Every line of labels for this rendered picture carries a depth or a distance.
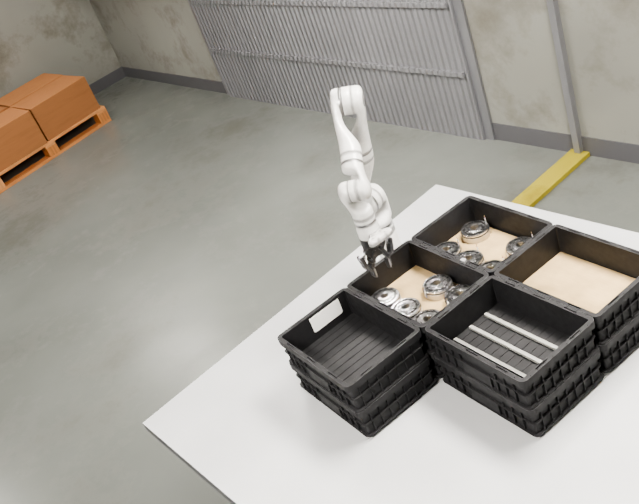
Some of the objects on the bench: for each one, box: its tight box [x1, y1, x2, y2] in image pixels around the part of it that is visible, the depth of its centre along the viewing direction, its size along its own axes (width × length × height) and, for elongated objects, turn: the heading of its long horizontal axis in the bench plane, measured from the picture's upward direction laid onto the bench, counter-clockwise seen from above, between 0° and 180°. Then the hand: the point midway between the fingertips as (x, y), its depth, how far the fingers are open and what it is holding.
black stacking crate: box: [597, 299, 639, 373], centre depth 252 cm, size 40×30×12 cm
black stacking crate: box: [434, 349, 604, 437], centre depth 241 cm, size 40×30×12 cm
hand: (381, 268), depth 269 cm, fingers open, 5 cm apart
